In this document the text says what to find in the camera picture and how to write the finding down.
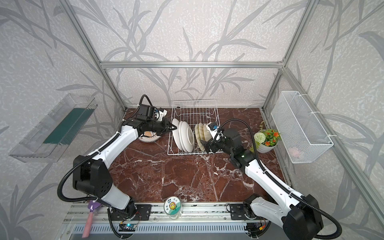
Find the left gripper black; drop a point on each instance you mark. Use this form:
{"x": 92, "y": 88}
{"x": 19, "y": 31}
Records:
{"x": 165, "y": 126}

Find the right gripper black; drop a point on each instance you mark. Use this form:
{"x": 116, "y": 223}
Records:
{"x": 212, "y": 145}

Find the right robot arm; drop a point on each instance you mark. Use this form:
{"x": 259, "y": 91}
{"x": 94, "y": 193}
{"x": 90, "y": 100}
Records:
{"x": 297, "y": 215}

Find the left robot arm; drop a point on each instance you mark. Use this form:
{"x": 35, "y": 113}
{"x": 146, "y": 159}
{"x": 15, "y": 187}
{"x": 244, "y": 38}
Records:
{"x": 93, "y": 177}

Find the green woven plate left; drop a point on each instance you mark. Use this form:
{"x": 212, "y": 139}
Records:
{"x": 198, "y": 138}

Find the green woven plate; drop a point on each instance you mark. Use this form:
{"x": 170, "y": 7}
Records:
{"x": 202, "y": 130}
{"x": 198, "y": 138}

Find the tan woven plate right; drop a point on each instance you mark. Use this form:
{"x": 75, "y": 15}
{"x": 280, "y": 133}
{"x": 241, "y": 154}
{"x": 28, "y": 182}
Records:
{"x": 207, "y": 133}

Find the green woven plate middle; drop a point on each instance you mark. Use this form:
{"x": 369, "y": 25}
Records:
{"x": 202, "y": 130}

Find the potted artificial flower plant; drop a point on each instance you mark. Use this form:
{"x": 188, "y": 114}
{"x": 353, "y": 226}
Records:
{"x": 266, "y": 139}

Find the green sponge mat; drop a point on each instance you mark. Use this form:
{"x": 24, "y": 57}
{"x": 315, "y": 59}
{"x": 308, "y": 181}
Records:
{"x": 69, "y": 127}

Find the left circuit board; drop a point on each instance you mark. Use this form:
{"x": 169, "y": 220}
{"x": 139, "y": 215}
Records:
{"x": 128, "y": 227}

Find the purple pink brush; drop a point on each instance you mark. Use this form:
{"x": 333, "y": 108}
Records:
{"x": 92, "y": 206}

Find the white wire dish rack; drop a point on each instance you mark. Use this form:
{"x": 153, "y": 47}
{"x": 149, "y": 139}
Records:
{"x": 192, "y": 112}

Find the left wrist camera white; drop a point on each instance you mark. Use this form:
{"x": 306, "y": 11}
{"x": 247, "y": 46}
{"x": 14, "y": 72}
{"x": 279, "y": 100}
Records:
{"x": 159, "y": 114}

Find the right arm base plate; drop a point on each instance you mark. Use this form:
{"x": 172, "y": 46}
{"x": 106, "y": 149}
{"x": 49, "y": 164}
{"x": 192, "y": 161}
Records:
{"x": 238, "y": 212}

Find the aluminium front rail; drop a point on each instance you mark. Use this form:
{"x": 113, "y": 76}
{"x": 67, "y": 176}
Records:
{"x": 199, "y": 212}

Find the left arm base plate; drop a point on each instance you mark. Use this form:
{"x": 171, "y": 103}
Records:
{"x": 137, "y": 212}

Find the white mesh wall basket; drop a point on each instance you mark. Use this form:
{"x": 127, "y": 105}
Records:
{"x": 304, "y": 137}

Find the clear plastic wall shelf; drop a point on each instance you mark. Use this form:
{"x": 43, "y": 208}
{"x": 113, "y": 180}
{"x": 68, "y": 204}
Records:
{"x": 32, "y": 149}

